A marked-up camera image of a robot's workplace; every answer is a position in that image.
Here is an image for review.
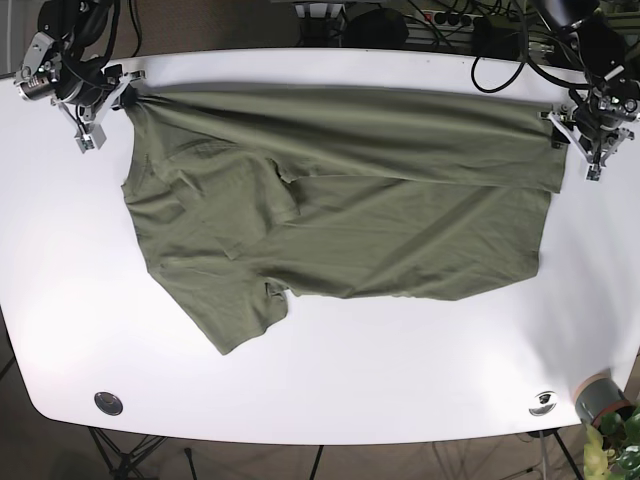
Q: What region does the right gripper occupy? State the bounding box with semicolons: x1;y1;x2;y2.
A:
51;64;146;134

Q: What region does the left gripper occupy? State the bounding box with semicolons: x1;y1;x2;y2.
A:
538;102;635;168

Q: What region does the olive green T-shirt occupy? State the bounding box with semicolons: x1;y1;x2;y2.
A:
123;86;566;355

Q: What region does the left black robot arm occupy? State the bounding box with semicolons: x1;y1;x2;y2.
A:
470;1;639;181

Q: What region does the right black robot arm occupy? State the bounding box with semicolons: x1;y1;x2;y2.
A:
14;1;146;152

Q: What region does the grey plant pot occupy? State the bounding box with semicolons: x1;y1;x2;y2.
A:
573;373;635;428

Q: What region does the right silver table grommet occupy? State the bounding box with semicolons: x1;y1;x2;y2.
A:
528;390;558;417

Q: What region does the silver table grommet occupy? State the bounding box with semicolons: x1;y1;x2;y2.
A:
94;391;124;416
528;390;558;417

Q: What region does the left silver table grommet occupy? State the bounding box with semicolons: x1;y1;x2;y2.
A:
94;391;124;416

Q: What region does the green potted plant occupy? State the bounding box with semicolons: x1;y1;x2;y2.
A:
583;405;639;480

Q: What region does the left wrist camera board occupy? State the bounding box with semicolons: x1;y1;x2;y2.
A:
586;163;602;182

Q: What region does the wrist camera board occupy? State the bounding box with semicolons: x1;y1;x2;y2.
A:
74;125;106;154
586;163;602;182

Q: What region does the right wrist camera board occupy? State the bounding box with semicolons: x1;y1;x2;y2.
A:
74;125;106;154

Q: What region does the black table leg frame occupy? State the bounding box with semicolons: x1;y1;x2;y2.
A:
88;427;167;480

